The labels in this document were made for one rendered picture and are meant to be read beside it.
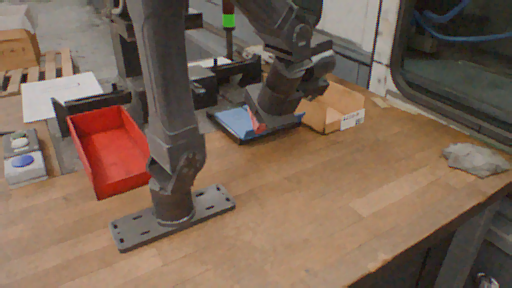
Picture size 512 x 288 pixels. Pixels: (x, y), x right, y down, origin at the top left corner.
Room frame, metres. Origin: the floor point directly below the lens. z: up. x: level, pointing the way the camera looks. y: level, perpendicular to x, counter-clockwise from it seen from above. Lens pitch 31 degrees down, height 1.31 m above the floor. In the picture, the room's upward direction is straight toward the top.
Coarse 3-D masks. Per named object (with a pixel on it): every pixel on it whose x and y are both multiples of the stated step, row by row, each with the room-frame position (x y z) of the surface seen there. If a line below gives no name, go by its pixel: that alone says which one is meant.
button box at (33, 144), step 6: (0, 132) 0.73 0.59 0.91; (6, 132) 0.73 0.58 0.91; (12, 132) 0.73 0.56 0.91; (18, 132) 0.70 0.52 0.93; (30, 132) 0.70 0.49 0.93; (36, 132) 0.70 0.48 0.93; (6, 138) 0.67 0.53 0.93; (30, 138) 0.67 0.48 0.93; (36, 138) 0.67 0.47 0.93; (6, 144) 0.64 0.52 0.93; (30, 144) 0.64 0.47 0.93; (36, 144) 0.64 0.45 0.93; (6, 150) 0.62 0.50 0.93; (12, 150) 0.62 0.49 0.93; (18, 150) 0.62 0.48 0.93; (24, 150) 0.62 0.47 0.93; (30, 150) 0.62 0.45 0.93; (36, 150) 0.63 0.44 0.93; (6, 156) 0.60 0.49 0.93; (12, 156) 0.60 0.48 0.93
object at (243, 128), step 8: (224, 112) 0.80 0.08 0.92; (232, 112) 0.80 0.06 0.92; (240, 112) 0.80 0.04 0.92; (224, 120) 0.76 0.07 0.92; (232, 120) 0.76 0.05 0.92; (240, 120) 0.76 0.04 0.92; (248, 120) 0.76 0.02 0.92; (232, 128) 0.72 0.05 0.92; (240, 128) 0.72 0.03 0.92; (248, 128) 0.72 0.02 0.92; (240, 136) 0.69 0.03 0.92; (248, 136) 0.68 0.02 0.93; (256, 136) 0.69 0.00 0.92
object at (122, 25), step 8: (192, 8) 0.93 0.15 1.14; (120, 16) 0.85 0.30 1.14; (128, 16) 0.85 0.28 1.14; (184, 16) 0.86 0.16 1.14; (192, 16) 0.87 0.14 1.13; (200, 16) 0.88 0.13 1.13; (120, 24) 0.82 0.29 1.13; (128, 24) 0.79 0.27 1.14; (184, 24) 0.86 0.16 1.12; (192, 24) 0.87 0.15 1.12; (200, 24) 0.88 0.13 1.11; (120, 32) 0.83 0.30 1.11; (128, 32) 0.79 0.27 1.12; (128, 40) 0.87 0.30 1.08
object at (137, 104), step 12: (204, 84) 0.88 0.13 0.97; (132, 96) 0.84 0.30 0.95; (144, 96) 0.80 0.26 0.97; (192, 96) 0.87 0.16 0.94; (204, 96) 0.88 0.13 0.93; (216, 96) 0.90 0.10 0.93; (132, 108) 0.86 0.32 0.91; (144, 108) 0.79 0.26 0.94; (204, 108) 0.88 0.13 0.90; (144, 120) 0.79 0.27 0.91
